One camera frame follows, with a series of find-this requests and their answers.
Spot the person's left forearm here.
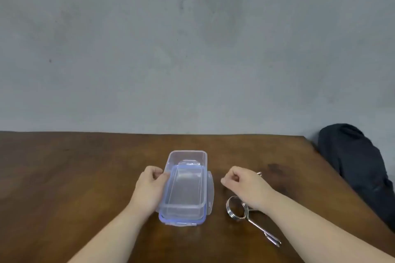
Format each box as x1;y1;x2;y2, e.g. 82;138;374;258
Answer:
67;203;157;263

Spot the clear blue-rimmed lid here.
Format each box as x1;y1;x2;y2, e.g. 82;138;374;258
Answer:
158;164;215;228

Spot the person's right forearm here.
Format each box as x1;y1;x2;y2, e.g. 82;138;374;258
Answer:
260;192;395;263

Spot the person's left hand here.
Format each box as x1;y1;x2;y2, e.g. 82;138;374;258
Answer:
128;166;171;214

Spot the person's right hand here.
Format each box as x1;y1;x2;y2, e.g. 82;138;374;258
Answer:
221;166;277;214

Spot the black bag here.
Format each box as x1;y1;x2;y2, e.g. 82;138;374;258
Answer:
317;123;395;233

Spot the clear plastic container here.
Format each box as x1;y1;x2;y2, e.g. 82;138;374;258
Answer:
164;150;208;180

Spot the silver metal ring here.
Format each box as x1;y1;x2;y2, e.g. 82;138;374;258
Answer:
225;171;283;248

